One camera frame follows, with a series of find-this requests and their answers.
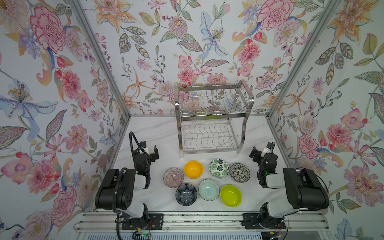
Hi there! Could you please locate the yellow bowl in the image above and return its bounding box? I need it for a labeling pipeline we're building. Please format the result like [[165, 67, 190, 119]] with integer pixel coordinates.
[[184, 161, 204, 180]]

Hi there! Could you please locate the pale celadon bowl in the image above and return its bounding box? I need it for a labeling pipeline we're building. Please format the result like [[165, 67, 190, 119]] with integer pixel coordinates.
[[199, 179, 220, 201]]

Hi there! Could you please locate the green leaf pattern bowl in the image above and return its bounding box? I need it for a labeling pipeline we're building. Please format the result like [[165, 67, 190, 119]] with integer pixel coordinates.
[[209, 159, 229, 179]]

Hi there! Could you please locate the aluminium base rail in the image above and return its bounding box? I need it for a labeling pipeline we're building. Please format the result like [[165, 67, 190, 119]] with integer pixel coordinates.
[[74, 211, 330, 233]]

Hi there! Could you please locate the dark blue flower bowl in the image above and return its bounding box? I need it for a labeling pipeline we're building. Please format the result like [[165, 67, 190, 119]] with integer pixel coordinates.
[[176, 183, 198, 207]]

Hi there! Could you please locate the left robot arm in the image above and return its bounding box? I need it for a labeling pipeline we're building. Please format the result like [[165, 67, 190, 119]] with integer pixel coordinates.
[[95, 142, 159, 220]]

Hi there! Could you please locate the steel two-tier dish rack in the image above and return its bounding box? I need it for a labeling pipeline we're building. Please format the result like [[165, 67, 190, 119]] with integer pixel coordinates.
[[174, 80, 255, 157]]

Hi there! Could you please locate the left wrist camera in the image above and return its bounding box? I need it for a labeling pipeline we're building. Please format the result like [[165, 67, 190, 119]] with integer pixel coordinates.
[[143, 147, 150, 155]]

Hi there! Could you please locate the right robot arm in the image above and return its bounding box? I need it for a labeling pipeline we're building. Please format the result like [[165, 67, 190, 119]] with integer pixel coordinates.
[[249, 143, 330, 226]]

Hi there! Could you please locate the pink striped bowl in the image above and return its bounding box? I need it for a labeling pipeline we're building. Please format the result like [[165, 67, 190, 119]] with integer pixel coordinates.
[[163, 168, 184, 188]]

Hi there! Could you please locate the lime green bowl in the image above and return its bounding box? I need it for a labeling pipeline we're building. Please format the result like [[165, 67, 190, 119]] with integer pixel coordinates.
[[220, 185, 242, 208]]

